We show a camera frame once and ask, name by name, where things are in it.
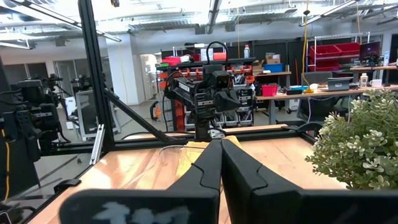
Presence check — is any wooden workbench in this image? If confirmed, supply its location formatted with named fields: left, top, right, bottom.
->
left=254, top=84, right=398, bottom=125

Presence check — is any black table clamp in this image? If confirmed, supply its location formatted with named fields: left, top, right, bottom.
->
left=53, top=178, right=82, bottom=194

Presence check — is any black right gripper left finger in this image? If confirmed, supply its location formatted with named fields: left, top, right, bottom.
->
left=58, top=139, right=223, bottom=224

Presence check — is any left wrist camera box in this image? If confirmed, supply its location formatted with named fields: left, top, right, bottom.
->
left=211, top=70, right=233, bottom=90

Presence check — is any rack with orange bins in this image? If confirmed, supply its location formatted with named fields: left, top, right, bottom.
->
left=156, top=57, right=257, bottom=132

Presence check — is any silver aluminium bar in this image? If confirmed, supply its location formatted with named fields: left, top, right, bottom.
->
left=89, top=123, right=106, bottom=166

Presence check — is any yellow hanging cable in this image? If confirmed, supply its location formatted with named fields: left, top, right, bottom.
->
left=1, top=129, right=11, bottom=200
left=301, top=0, right=315, bottom=94

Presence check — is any blue plastic bin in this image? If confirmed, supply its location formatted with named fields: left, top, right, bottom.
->
left=263, top=63, right=284, bottom=73

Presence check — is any metal wire shelf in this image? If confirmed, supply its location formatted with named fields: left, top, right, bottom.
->
left=306, top=30, right=373, bottom=74

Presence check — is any silver mounting plate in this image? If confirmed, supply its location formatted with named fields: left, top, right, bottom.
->
left=210, top=128, right=227, bottom=139

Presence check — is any black aluminium rig frame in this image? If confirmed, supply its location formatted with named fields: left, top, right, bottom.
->
left=40, top=0, right=324, bottom=156

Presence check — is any wooden shelf board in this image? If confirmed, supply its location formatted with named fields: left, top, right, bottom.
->
left=253, top=71, right=292, bottom=77

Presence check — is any grey ceiling beam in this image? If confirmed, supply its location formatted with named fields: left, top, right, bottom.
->
left=205, top=0, right=223, bottom=35

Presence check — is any red plastic bin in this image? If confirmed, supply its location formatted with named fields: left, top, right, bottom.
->
left=261, top=84, right=279, bottom=97

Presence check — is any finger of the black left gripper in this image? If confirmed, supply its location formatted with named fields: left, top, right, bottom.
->
left=217, top=89, right=242, bottom=113

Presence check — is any cardboard box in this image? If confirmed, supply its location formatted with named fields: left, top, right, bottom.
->
left=265, top=52, right=281, bottom=65

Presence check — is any long ceiling light bar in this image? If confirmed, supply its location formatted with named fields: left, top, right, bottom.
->
left=9, top=0, right=123, bottom=43

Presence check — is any black fabric partition panel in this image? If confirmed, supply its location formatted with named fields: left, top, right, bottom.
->
left=0, top=136, right=42, bottom=202

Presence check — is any computer monitor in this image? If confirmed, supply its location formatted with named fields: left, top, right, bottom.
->
left=359, top=41, right=382, bottom=62

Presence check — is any artificial potted green plant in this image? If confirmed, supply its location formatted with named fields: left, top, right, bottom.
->
left=304, top=88, right=398, bottom=191

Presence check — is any white carton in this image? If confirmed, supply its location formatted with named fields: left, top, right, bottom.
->
left=200, top=48, right=215, bottom=62

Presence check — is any red storage bin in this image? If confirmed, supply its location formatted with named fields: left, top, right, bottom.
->
left=310, top=60, right=341, bottom=72
left=310, top=44, right=341, bottom=58
left=337, top=42, right=361, bottom=57

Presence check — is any dark office chair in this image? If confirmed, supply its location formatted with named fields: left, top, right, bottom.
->
left=297, top=70, right=351, bottom=125

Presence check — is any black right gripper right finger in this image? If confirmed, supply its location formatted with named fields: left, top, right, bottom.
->
left=220, top=138, right=398, bottom=224

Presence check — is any flat red bin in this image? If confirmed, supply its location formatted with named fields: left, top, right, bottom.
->
left=161, top=55, right=191, bottom=67

